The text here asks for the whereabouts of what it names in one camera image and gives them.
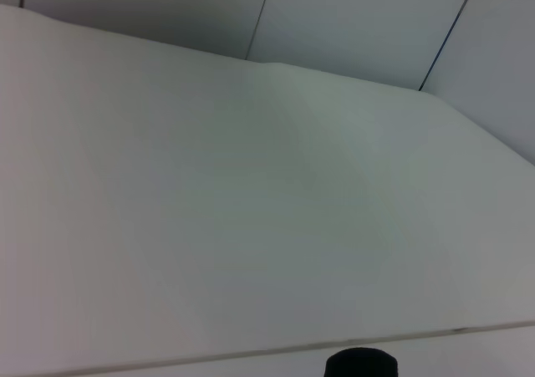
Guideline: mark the black shirt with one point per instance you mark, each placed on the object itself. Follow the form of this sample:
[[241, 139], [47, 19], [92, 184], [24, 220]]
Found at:
[[361, 363]]

